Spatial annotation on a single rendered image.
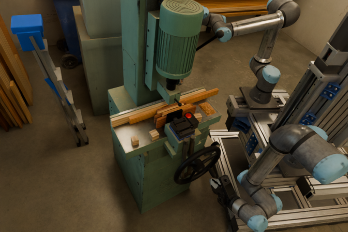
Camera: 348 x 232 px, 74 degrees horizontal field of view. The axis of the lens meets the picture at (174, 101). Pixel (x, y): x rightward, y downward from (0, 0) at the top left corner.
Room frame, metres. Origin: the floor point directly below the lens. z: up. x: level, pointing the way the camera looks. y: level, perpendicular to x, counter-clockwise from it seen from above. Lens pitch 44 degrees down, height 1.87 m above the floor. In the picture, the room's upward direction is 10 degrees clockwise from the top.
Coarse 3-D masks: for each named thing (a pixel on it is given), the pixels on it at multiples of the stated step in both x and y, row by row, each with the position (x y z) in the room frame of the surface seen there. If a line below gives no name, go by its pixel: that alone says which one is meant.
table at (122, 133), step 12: (144, 120) 0.82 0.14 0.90; (204, 120) 0.90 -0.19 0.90; (216, 120) 0.95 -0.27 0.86; (120, 132) 0.72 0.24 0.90; (132, 132) 0.73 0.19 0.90; (144, 132) 0.74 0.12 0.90; (120, 144) 0.65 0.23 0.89; (144, 144) 0.67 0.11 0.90; (156, 144) 0.70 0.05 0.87; (168, 144) 0.71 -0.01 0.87; (132, 156) 0.62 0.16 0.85
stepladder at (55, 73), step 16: (16, 16) 1.23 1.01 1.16; (32, 16) 1.27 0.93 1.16; (16, 32) 1.11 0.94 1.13; (32, 32) 1.14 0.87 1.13; (32, 48) 1.13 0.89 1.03; (48, 64) 1.16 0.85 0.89; (48, 80) 1.14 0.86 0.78; (64, 96) 1.17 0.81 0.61; (64, 112) 1.15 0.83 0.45; (80, 112) 1.33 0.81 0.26; (80, 128) 1.18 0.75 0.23; (80, 144) 1.17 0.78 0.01
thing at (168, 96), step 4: (160, 80) 0.97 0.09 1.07; (164, 80) 0.98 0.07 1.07; (160, 84) 0.95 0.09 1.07; (164, 84) 0.95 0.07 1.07; (156, 88) 0.97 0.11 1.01; (160, 88) 0.94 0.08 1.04; (164, 88) 0.92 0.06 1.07; (176, 88) 0.93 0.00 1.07; (160, 92) 0.94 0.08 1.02; (164, 92) 0.91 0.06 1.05; (168, 92) 0.89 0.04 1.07; (172, 92) 0.90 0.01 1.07; (176, 92) 0.90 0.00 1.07; (180, 92) 0.91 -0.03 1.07; (164, 96) 0.90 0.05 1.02; (168, 96) 0.87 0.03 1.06; (172, 96) 0.88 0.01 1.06; (176, 96) 0.89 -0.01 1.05; (168, 100) 0.87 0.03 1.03; (172, 100) 0.88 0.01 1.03; (168, 104) 0.87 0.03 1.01
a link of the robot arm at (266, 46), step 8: (272, 0) 1.41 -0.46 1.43; (280, 0) 1.38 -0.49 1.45; (288, 0) 1.36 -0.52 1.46; (272, 8) 1.38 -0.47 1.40; (280, 8) 1.32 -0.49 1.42; (272, 32) 1.37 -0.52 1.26; (264, 40) 1.39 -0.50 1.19; (272, 40) 1.37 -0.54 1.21; (264, 48) 1.38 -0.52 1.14; (272, 48) 1.38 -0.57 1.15; (256, 56) 1.41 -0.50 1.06; (264, 56) 1.38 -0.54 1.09; (256, 64) 1.38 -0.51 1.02; (264, 64) 1.36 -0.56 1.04
